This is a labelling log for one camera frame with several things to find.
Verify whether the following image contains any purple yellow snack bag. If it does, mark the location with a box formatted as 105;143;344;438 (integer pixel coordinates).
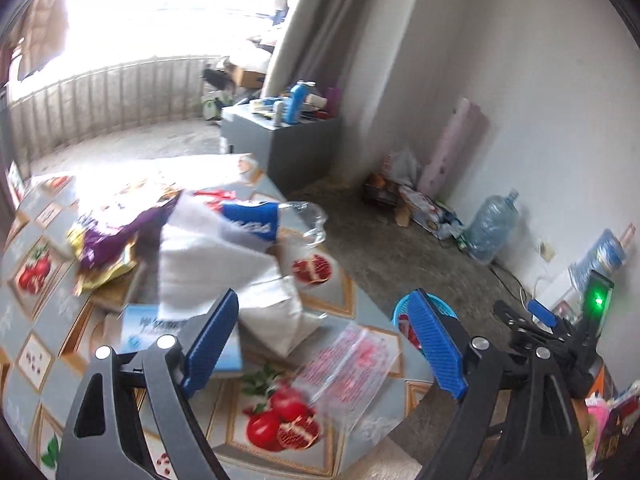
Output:
66;188;182;296

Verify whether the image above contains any white small bottle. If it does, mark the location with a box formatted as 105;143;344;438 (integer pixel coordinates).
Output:
272;100;285;128

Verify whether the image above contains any crumpled clear plastic bottle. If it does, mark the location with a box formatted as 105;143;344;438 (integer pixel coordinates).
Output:
278;202;328;247

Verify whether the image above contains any cardboard box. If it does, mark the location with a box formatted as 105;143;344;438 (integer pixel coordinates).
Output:
229;65;266;90

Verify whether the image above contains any grey curtain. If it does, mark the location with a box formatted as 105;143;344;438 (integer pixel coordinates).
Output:
262;0;418;116

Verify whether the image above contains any pink rolled mat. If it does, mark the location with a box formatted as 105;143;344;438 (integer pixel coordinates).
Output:
418;98;489;200

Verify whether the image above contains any fruit pattern tablecloth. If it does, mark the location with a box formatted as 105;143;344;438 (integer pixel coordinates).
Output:
1;154;433;479

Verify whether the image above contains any large clear water jug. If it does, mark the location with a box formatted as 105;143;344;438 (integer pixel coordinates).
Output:
463;188;520;264

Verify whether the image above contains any blue tissue box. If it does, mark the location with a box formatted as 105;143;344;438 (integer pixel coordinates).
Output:
118;302;245;375

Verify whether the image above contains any blue spray bottle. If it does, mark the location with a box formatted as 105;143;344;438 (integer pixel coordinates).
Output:
283;80;316;125

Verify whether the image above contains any grey cabinet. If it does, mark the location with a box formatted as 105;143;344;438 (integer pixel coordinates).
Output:
220;105;343;194

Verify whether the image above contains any metal balcony railing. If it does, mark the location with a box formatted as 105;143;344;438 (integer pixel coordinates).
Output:
9;56;219;165

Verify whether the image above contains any blue plastic basket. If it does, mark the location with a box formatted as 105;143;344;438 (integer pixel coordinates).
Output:
390;291;459;356

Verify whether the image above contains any white blue Pepsi bag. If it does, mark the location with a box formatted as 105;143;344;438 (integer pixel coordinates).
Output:
158;194;320;358

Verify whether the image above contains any clear red printed wrapper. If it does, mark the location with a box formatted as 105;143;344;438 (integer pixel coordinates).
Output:
293;323;401;432

